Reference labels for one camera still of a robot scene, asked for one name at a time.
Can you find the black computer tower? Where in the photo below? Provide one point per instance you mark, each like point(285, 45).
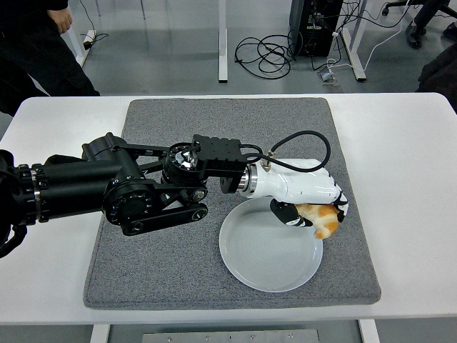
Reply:
point(314, 32)

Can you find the white table leg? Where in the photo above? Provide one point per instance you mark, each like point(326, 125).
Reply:
point(369, 332)
point(99, 335)

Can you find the seated person's legs and shoes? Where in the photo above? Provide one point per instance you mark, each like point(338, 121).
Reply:
point(414, 35)

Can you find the black fabric object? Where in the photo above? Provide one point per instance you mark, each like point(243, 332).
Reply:
point(441, 73)

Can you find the black office chair base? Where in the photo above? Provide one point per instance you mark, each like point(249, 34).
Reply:
point(392, 5)

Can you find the grey fabric mat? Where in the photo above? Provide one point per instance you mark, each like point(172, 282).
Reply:
point(214, 118)

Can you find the golden croissant bread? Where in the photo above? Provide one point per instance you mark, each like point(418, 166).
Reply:
point(325, 221)

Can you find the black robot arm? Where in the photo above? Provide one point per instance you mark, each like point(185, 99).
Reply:
point(71, 186)

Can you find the person in dark clothes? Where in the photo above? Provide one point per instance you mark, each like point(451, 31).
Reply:
point(32, 60)

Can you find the grey floor socket box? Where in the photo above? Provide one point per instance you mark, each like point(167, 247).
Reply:
point(327, 76)

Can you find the pale blue round plate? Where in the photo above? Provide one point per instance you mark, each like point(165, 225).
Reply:
point(264, 253)

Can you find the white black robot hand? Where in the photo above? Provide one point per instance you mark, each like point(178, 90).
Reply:
point(296, 182)

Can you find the person's hand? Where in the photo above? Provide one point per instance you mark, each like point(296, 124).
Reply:
point(61, 19)

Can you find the grey metal plate with screws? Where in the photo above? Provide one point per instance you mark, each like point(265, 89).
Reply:
point(228, 336)

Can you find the white power strip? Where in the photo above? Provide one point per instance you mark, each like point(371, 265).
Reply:
point(89, 38)

